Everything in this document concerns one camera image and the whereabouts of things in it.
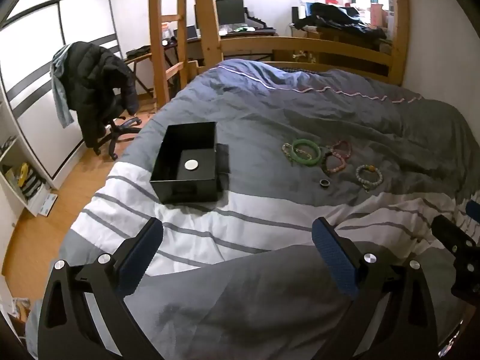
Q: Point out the black puffer jacket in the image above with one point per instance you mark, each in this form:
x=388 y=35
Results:
x=97 y=75

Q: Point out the dark desk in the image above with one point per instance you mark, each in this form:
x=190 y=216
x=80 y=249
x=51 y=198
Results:
x=232 y=33

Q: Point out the white shelf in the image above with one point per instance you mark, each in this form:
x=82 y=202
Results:
x=15 y=146

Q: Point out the wooden ladder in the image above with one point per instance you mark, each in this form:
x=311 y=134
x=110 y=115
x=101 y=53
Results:
x=159 y=45

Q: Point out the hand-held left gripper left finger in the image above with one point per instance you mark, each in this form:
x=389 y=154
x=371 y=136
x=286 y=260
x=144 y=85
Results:
x=138 y=258

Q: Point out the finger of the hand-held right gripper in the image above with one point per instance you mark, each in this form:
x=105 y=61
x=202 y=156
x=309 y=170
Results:
x=459 y=255
x=474 y=213

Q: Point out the white round disc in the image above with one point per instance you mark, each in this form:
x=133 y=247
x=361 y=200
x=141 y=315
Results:
x=191 y=164

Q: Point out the wooden cabinet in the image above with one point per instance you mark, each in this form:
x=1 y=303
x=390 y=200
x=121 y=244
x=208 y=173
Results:
x=337 y=35

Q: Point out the light blue shirt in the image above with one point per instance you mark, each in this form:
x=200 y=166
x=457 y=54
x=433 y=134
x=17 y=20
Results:
x=60 y=97

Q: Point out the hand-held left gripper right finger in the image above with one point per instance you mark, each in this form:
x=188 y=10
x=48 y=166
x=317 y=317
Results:
x=333 y=258

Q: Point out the yellow packet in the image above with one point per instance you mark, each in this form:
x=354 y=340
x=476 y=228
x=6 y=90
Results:
x=23 y=170

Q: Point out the grey striped duvet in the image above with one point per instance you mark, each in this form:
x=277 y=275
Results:
x=262 y=120

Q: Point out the pile of dark clothes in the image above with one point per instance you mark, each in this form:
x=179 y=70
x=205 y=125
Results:
x=337 y=17

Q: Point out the green bangle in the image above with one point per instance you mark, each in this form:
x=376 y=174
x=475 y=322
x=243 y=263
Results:
x=319 y=153

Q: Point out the wooden bed frame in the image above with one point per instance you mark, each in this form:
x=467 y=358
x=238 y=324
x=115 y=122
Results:
x=300 y=43

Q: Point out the white wardrobe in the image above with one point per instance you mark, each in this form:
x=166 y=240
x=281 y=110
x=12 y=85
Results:
x=37 y=82

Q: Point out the white perforated board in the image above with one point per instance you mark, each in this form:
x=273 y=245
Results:
x=47 y=205

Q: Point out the black monitor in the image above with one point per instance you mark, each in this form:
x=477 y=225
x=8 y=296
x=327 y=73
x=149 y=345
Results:
x=229 y=11

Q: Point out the black box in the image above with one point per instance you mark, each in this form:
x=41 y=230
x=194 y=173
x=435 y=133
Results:
x=183 y=191

